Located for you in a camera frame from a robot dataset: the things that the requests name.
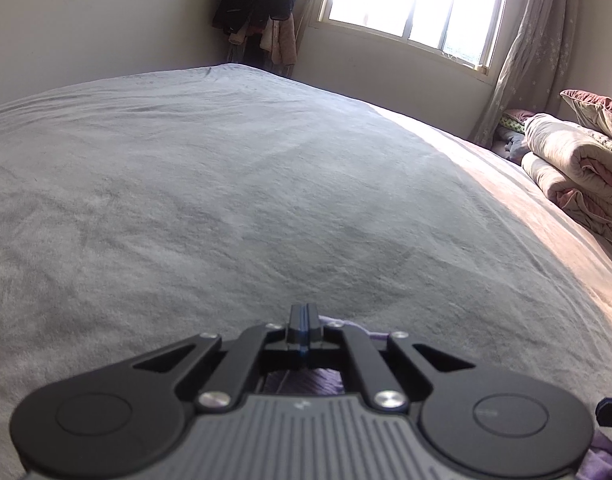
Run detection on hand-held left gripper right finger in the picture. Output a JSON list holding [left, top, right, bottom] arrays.
[[306, 304, 479, 411]]

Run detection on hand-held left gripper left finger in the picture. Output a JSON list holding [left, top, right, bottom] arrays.
[[133, 304, 307, 411]]

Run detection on purple pants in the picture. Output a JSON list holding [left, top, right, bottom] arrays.
[[258, 314, 612, 480]]

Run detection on pink hanging clothes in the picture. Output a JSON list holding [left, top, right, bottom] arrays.
[[228, 15, 299, 68]]

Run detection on grey bed sheet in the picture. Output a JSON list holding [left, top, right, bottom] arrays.
[[0, 62, 612, 480]]

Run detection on folded beige quilt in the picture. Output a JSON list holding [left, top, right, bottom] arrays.
[[521, 112, 612, 253]]

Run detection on patterned cloth pile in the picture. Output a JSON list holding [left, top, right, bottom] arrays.
[[493, 109, 532, 162]]

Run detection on pink and beige pillow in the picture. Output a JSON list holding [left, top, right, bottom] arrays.
[[560, 89, 612, 146]]

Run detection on plain beige curtain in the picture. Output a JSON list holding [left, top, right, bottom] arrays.
[[286, 0, 337, 78]]

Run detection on window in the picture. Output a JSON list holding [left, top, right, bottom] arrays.
[[308, 0, 512, 76]]

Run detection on grey star-patterned curtain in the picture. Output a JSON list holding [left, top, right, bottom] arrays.
[[473, 0, 587, 148]]

